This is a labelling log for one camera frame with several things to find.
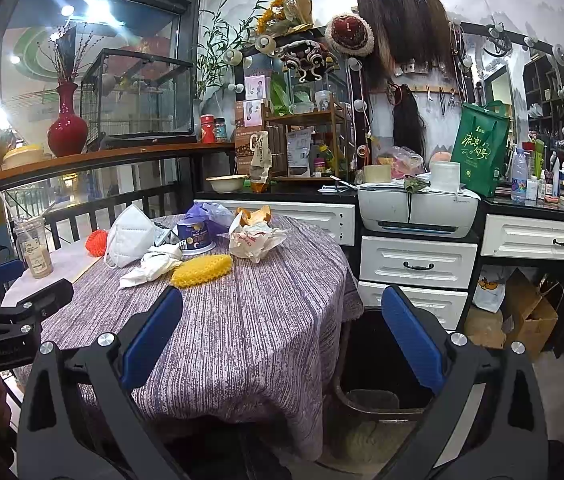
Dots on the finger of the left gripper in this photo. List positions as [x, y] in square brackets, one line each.
[10, 271]

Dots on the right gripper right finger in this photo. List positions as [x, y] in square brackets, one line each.
[508, 438]

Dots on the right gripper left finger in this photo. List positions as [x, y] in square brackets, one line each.
[79, 420]

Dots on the white face mask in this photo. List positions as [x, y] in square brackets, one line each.
[129, 238]

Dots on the white tissue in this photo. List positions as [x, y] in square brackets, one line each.
[156, 262]

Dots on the yellow foam net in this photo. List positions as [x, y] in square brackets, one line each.
[201, 270]

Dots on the blue round tin can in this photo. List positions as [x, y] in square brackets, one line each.
[195, 237]

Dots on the purple plastic bag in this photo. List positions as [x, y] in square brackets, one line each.
[217, 217]

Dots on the white snack wrapper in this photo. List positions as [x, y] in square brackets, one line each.
[253, 243]

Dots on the orange peel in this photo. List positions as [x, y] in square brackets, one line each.
[250, 218]

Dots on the brown trash bin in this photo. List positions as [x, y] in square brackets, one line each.
[372, 379]

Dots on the plastic iced coffee cup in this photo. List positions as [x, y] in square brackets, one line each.
[32, 246]

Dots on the red foam net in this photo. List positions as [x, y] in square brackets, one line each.
[96, 243]

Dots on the cardboard box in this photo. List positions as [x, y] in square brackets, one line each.
[528, 315]

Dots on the white middle drawer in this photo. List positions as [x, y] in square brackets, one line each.
[446, 305]

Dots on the white orange-print plastic bag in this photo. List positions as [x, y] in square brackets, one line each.
[491, 287]

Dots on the red vase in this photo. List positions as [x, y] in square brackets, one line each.
[68, 134]

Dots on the white upper drawer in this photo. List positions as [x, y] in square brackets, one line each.
[417, 263]

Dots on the white right desk drawer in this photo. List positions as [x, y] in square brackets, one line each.
[521, 237]

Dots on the purple striped tablecloth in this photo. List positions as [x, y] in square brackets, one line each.
[259, 344]

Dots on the glass terrarium cage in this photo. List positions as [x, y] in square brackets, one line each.
[131, 97]

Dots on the white printer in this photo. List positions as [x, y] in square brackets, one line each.
[389, 208]

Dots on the cream bowl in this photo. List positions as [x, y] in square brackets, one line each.
[227, 184]

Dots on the water bottle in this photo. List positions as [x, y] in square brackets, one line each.
[518, 176]

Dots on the white left cabinet drawer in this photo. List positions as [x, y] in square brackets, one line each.
[337, 220]

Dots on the red tin canister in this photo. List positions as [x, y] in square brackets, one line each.
[208, 129]

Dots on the green shopping bag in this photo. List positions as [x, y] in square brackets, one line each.
[480, 147]

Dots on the wooden shelf rack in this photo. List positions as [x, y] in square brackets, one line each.
[312, 142]

